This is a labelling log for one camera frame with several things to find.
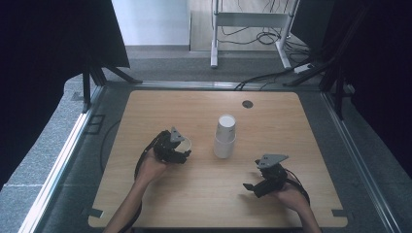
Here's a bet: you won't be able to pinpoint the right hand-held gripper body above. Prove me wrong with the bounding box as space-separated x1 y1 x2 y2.
253 152 290 198

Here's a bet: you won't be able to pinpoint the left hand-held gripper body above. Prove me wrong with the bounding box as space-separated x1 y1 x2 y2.
153 126 189 165

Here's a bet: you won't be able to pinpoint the person's left hand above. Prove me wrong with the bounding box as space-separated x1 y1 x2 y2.
134 149 170 186

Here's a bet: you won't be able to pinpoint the person's right hand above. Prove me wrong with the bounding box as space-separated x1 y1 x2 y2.
272 182 309 214

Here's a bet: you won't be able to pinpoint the black tripod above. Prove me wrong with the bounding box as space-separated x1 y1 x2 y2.
81 57 144 115

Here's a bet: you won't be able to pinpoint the white power strip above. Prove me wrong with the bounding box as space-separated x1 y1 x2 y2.
292 62 315 75

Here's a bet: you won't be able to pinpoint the black slanted stand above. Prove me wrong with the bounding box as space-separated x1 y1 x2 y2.
282 6 372 121

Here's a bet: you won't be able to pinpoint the black curtain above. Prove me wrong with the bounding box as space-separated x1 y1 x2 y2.
0 0 131 190
324 0 412 180

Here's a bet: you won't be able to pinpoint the white metal stand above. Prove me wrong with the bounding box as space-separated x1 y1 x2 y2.
210 0 301 70

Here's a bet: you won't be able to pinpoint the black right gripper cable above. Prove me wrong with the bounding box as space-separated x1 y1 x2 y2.
284 169 311 207

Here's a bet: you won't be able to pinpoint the thin black floor cable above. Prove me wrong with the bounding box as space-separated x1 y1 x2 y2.
99 118 122 175

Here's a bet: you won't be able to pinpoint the aluminium rail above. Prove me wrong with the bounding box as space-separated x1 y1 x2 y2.
18 84 106 233
320 91 403 233
131 80 284 92

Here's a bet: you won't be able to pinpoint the black power cable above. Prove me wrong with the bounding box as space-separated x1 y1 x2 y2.
234 57 312 91

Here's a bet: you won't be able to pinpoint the tangled black floor cables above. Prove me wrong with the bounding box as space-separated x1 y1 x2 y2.
219 0 312 56

